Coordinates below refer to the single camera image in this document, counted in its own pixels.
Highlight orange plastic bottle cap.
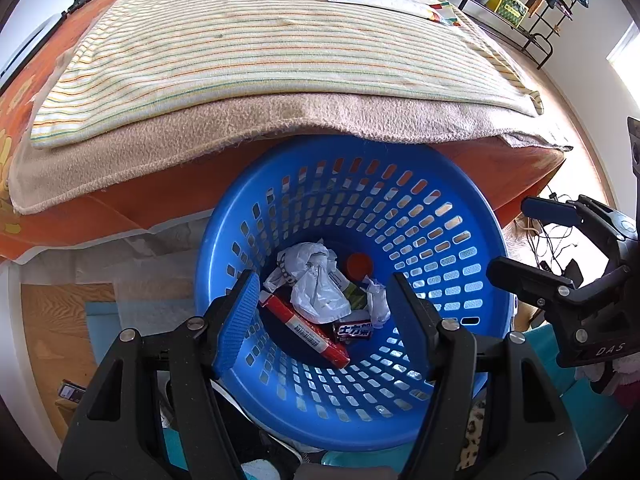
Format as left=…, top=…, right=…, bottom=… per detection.
left=346, top=253, right=373, bottom=281

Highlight teal mat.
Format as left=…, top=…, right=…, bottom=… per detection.
left=520, top=325, right=581, bottom=401

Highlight beige blanket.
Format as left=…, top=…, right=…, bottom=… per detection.
left=9, top=10, right=575, bottom=216

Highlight colourful patterned white wrapper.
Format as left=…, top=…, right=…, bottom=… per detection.
left=317, top=0, right=463, bottom=28

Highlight striped yellow towel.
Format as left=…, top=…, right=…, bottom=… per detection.
left=30, top=0, right=545, bottom=150

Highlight window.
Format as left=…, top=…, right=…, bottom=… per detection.
left=607, top=25, right=640, bottom=63

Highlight leopard print cloth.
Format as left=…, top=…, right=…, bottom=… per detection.
left=462, top=400, right=488, bottom=471

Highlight white ring light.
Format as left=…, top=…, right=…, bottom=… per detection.
left=0, top=14, right=63, bottom=83

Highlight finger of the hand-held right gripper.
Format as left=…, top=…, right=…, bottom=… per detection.
left=521, top=196, right=639, bottom=249
left=486, top=256, right=634, bottom=332

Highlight orange tablecloth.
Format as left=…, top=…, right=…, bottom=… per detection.
left=0, top=0, right=566, bottom=263

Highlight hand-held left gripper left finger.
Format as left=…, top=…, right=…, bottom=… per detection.
left=57, top=270, right=262, bottom=480

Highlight clear plastic sheet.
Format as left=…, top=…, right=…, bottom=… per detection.
left=10, top=210, right=211, bottom=321

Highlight white plastic bag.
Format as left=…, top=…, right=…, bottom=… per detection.
left=263, top=241, right=352, bottom=325
left=361, top=276, right=392, bottom=330

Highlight small dark device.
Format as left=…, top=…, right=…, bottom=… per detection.
left=56, top=379, right=88, bottom=404

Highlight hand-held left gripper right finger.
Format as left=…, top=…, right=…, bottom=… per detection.
left=387, top=272, right=586, bottom=480

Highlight pink white fuzzy cloth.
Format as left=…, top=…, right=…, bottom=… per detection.
left=575, top=355, right=640, bottom=401

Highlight black metal clothes rack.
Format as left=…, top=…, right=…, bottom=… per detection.
left=450, top=0, right=588, bottom=70

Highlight yellow plastic crate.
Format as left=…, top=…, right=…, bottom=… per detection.
left=487, top=0, right=531, bottom=28

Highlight brown chocolate bar wrapper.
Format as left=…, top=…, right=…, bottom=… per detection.
left=332, top=321, right=375, bottom=343

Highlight black floor cables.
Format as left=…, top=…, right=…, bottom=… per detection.
left=525, top=185, right=581, bottom=276

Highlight blue plastic basket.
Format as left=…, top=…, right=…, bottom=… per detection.
left=194, top=135, right=516, bottom=453

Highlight red white wrapper stick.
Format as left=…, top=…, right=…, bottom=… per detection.
left=259, top=292, right=351, bottom=370

